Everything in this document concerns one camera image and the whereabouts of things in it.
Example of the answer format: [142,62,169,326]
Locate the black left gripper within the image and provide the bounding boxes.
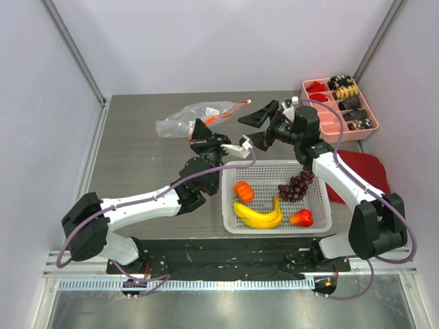
[189,120,233,193]

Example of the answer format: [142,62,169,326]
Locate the clear zip bag orange zipper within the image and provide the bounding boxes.
[155,99,252,138]

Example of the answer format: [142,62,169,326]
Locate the yellow toy banana bunch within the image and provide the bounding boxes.
[233,196,283,230]

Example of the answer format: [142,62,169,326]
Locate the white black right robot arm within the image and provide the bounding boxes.
[238,100,417,271]

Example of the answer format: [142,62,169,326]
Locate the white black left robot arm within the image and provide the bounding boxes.
[61,119,230,273]

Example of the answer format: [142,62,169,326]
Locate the orange toy pumpkin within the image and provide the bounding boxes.
[233,181,254,203]

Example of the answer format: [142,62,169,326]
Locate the red cloth piece lower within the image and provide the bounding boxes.
[309,93,329,102]

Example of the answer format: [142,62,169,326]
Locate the red cloth piece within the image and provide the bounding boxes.
[306,81,327,93]
[309,93,329,102]

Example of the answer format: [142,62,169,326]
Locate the dark red toy grapes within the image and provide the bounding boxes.
[278,168,315,203]

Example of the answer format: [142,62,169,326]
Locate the red cloth piece upper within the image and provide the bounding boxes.
[306,81,327,93]

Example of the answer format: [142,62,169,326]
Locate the white perforated plastic basket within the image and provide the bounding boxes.
[221,159,333,234]

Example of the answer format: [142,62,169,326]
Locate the yellow striped rolled cloth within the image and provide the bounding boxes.
[333,85,359,100]

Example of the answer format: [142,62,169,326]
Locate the black floral rolled cloth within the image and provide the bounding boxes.
[327,75,353,90]

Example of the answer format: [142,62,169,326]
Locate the dark patterned rolled cloth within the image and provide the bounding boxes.
[343,109,368,121]

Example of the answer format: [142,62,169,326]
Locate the dark brown rolled cloth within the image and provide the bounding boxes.
[338,95,361,110]

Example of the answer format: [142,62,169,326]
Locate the pink compartment tray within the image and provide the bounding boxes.
[301,78,379,143]

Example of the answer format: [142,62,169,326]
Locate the red toy pepper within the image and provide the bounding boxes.
[289,209,313,228]

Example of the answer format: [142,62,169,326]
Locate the dark dotted rolled cloth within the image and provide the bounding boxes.
[347,118,372,131]

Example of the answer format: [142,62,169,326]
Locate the folded red cloth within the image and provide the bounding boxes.
[337,150,390,194]

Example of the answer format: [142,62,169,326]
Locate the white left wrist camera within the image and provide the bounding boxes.
[221,135,253,159]

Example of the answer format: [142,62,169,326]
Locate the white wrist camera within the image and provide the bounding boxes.
[221,135,253,159]
[281,96,299,121]

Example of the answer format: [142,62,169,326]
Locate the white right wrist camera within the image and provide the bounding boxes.
[281,96,299,121]

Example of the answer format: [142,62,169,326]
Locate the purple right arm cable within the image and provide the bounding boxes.
[297,97,418,300]

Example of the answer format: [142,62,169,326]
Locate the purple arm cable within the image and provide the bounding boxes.
[55,147,258,297]
[297,97,418,300]

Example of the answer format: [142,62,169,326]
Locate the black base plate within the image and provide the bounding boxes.
[123,237,351,281]

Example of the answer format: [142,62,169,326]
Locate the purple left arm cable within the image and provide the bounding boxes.
[55,147,258,297]

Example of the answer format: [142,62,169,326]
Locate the white slotted cable duct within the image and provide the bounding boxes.
[58,277,315,291]

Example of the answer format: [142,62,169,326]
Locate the aluminium frame rail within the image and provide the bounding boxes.
[40,0,107,108]

